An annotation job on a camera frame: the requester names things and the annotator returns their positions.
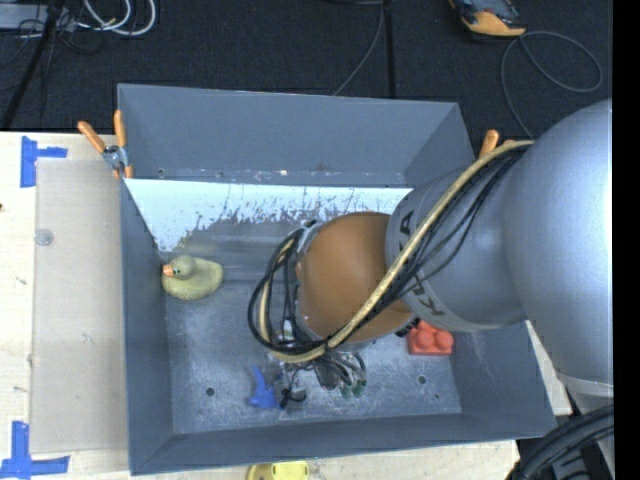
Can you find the grey metal bin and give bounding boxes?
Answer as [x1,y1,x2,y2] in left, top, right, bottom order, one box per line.
[115,83,559,477]

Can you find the yellow rubber duck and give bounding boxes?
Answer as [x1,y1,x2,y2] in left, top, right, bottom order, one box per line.
[160,255,225,302]

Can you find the pale wood flat board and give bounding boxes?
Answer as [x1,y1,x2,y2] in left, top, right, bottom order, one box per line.
[28,156,133,455]

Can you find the red toy brick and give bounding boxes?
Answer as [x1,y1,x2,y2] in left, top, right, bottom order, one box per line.
[406,319,456,357]

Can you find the blue plastic toy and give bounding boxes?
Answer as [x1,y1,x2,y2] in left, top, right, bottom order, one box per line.
[247,364,282,411]

